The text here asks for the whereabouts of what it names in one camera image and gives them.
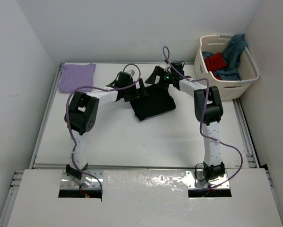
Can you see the purple t shirt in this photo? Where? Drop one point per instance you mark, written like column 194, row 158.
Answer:
column 74, row 76

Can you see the metal base plate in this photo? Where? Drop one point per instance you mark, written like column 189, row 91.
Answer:
column 195, row 181
column 87, row 182

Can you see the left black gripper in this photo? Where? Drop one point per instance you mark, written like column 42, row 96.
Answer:
column 134, row 96

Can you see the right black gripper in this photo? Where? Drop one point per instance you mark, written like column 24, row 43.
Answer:
column 160, row 71

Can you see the white front cover board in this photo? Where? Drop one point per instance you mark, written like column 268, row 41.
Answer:
column 150, row 198

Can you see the black garment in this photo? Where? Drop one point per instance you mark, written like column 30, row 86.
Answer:
column 158, row 101

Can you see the red garment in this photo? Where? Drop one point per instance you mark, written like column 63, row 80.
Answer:
column 215, row 63

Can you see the beige laundry basket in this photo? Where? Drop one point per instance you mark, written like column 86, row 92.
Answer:
column 229, row 89

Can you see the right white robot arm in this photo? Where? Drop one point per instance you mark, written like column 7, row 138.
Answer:
column 208, row 111

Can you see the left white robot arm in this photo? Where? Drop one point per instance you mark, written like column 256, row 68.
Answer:
column 81, row 112

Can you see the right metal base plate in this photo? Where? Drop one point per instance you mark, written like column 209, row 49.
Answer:
column 195, row 181

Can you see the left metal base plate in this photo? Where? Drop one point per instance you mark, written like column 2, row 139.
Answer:
column 87, row 182

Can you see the teal shirt in basket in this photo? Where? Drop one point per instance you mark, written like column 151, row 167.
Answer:
column 231, row 55

